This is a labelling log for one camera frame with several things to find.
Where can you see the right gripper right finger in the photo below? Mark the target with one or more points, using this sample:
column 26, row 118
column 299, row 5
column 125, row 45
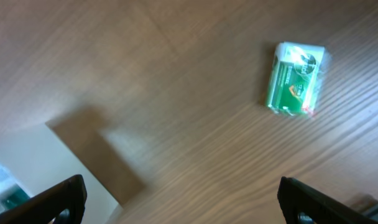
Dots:
column 296, row 198

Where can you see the open white cardboard box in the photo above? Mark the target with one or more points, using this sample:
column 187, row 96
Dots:
column 44, row 154

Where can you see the green soap bar pack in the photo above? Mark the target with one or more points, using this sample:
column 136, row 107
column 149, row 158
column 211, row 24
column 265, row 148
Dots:
column 296, row 78

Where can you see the blue mouthwash bottle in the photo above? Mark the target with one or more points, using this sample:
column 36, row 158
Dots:
column 11, row 194

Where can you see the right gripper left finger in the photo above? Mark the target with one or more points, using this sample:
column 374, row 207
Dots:
column 62, row 203

